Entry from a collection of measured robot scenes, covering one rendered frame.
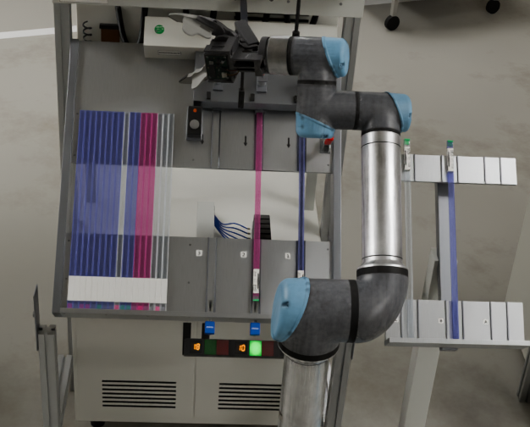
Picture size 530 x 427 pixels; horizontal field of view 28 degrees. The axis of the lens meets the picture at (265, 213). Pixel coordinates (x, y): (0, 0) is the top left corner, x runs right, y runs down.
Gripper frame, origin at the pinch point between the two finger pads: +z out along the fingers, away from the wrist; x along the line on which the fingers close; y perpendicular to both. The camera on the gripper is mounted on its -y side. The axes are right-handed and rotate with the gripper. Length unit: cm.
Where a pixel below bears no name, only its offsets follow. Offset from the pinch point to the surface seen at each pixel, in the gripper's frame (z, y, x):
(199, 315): 4, 1, 72
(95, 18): 44, -59, 25
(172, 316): 11, 3, 72
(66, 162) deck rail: 41, -20, 45
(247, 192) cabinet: 13, -73, 91
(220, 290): 1, -7, 71
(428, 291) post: -48, -27, 84
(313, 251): -20, -21, 68
